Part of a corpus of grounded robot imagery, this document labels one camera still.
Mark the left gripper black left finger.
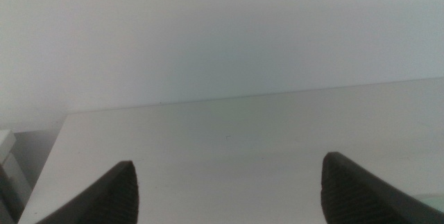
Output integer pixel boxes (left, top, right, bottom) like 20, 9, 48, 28
34, 160, 140, 224

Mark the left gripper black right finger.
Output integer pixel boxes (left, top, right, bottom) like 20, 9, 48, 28
320, 151, 444, 224

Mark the large white box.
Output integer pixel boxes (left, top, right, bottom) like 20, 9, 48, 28
0, 153, 33, 206

